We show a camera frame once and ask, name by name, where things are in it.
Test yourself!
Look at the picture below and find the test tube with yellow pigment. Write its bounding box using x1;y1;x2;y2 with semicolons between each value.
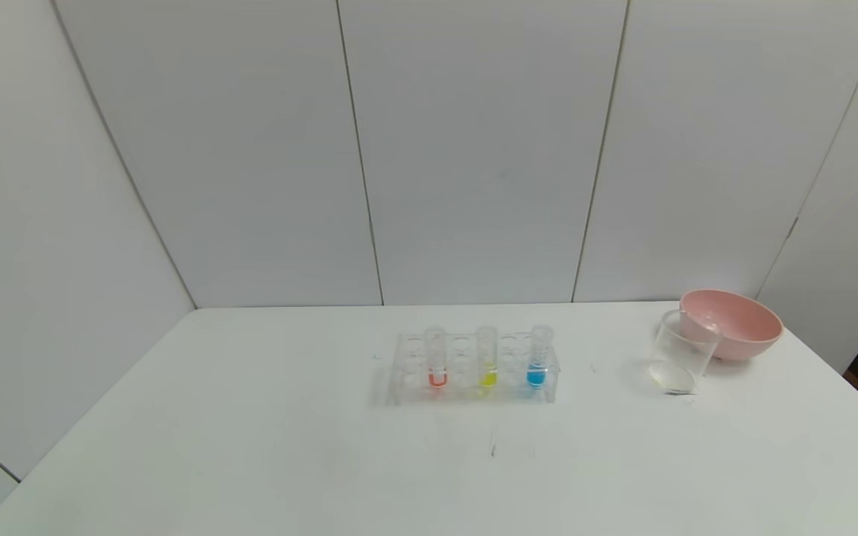
475;325;500;389

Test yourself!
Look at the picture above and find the pink bowl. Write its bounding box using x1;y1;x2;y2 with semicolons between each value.
679;289;784;363

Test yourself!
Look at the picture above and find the test tube with red pigment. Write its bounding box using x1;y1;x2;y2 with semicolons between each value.
424;326;448;389

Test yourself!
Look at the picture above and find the test tube with blue pigment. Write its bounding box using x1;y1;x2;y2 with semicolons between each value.
528;324;553;388

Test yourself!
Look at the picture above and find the clear plastic beaker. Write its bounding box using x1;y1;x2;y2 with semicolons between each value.
649;309;723;395

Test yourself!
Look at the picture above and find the clear plastic test tube rack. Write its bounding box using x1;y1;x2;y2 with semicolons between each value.
390;330;561;406

